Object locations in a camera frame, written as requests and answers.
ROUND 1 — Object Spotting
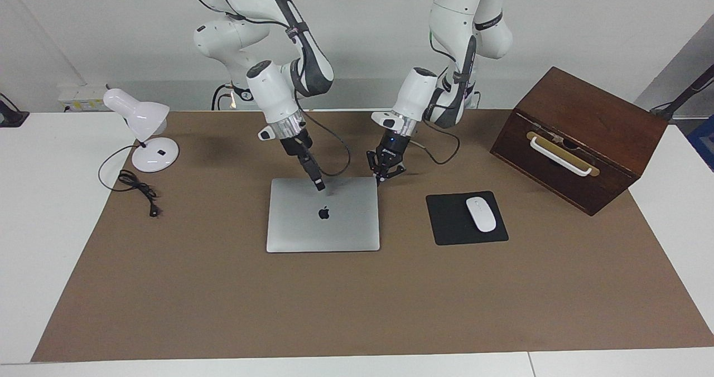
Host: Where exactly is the gold handle plate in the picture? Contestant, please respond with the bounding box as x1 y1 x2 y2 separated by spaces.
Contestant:
526 131 601 177

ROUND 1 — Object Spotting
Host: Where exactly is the black mount base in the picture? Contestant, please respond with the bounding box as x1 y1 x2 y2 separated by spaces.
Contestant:
0 93 30 128

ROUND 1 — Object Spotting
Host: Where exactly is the brown table mat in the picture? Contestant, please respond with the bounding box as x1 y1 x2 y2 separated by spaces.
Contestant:
31 108 714 363

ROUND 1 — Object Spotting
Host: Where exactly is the black lamp power cable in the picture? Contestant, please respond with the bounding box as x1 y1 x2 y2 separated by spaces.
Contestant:
98 144 161 218

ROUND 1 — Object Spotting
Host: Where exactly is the silver Apple laptop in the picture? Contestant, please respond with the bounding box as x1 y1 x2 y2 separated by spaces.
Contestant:
266 177 381 254

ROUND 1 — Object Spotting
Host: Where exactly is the white box handle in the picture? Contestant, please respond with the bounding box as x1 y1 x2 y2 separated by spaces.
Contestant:
529 136 592 177

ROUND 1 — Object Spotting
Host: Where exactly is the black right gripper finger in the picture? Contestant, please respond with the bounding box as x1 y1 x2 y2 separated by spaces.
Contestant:
307 153 327 191
301 155 323 192

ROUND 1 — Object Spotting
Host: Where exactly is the white computer mouse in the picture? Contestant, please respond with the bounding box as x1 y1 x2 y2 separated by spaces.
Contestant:
466 196 497 233

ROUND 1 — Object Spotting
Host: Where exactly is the dark brown wooden box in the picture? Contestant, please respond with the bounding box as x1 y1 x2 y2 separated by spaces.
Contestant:
490 66 669 216

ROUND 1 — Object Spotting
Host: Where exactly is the white desk lamp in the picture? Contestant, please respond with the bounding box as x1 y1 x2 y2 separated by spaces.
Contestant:
103 88 180 173

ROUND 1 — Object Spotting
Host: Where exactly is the black right base cable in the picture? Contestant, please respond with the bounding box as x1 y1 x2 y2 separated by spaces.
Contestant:
210 83 235 112

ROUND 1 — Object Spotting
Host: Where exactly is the black mouse pad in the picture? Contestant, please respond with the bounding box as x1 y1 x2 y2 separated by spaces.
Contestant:
426 191 509 247

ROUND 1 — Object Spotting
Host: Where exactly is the white power strip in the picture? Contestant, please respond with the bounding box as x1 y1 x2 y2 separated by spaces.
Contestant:
57 84 110 113

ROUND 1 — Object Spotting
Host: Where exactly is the blue object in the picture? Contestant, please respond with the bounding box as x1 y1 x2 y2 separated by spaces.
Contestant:
687 115 714 172

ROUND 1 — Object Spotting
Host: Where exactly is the black stand pole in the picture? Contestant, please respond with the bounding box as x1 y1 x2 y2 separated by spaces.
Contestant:
649 64 714 123

